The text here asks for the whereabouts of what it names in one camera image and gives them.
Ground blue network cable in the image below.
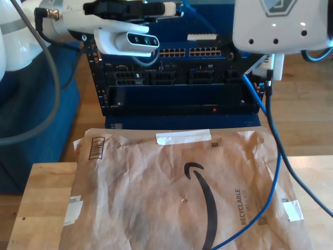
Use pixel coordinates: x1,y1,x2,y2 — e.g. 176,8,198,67
181,0,281,250

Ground black rack server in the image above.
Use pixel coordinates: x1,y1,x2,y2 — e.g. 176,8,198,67
88,58,261,86

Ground blue rack base panel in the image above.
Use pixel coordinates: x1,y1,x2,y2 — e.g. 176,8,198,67
105,115,261,130

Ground blue sofa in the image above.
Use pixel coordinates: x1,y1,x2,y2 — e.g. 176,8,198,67
0,44,80,195

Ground long white tape strip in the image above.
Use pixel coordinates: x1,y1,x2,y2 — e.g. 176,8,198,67
155,129,212,146

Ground brown paper mailer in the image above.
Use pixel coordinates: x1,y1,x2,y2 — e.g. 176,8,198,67
58,127,316,250

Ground short white tape strip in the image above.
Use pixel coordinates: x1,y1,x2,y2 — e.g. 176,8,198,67
281,198,304,222

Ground white shipping label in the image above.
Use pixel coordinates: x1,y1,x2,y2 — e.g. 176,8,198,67
63,195,84,228

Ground blue network switch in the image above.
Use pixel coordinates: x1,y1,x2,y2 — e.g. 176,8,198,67
149,0,263,59

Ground black cable with elbow connector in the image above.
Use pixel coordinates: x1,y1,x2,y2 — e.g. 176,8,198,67
34,7,86,52

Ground black rack frame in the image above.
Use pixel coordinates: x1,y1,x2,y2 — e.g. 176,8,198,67
78,39,268,117

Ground black camera cable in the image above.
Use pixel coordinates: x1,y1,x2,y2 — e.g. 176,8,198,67
264,69,333,219

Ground grey cable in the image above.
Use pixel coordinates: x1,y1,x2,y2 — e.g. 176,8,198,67
0,0,62,146

